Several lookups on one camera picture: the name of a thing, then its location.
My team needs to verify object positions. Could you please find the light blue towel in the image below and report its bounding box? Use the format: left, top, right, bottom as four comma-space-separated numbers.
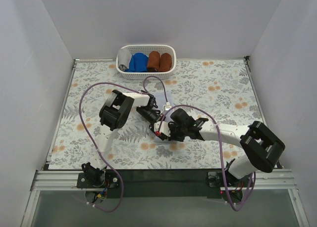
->
153, 90, 174, 145

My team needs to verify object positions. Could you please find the grey panda towel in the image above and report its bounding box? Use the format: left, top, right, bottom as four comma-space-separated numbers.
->
117, 48, 132, 72

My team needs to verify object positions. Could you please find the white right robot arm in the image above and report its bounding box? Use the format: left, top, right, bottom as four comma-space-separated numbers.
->
155, 108, 285, 186

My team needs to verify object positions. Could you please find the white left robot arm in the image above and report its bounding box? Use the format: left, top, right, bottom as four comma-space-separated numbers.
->
82, 90, 160, 187

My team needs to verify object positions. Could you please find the blue rolled towel left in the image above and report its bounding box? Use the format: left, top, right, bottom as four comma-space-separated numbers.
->
122, 64, 134, 73

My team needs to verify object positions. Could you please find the blue rolled towel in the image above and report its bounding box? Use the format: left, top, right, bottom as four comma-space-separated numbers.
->
130, 53, 148, 73
122, 64, 134, 73

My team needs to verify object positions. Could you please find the blue rolled towel right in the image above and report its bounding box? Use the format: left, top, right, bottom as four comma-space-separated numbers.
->
130, 53, 148, 73

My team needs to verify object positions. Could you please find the floral patterned table mat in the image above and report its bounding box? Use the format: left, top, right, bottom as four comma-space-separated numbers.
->
49, 60, 262, 170

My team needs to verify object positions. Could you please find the brown rolled towel left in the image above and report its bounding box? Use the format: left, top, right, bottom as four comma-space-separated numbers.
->
147, 51, 160, 72

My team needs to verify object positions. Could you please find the brown rolled towel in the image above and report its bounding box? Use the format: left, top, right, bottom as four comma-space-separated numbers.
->
159, 53, 172, 72
147, 51, 160, 72

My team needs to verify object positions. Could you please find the brown rolled towel right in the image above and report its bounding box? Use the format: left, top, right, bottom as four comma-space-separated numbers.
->
159, 53, 172, 72

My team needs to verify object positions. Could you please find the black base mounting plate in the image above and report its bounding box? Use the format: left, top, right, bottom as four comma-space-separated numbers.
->
76, 169, 257, 199

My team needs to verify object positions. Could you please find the white plastic basket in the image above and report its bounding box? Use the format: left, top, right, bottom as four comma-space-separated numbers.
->
115, 44, 176, 80

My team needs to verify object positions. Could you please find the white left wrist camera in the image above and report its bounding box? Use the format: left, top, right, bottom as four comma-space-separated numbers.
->
161, 102, 172, 113

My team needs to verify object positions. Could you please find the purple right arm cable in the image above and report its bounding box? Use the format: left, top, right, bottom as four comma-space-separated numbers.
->
156, 105, 257, 212

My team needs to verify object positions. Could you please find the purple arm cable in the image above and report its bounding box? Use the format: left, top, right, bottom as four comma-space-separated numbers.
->
78, 76, 172, 213
156, 105, 257, 212

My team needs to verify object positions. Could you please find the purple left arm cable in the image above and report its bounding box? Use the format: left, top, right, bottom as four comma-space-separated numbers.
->
78, 76, 172, 213

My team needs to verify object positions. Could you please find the aluminium frame rail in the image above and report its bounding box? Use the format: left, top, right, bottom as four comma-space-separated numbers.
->
21, 169, 309, 227

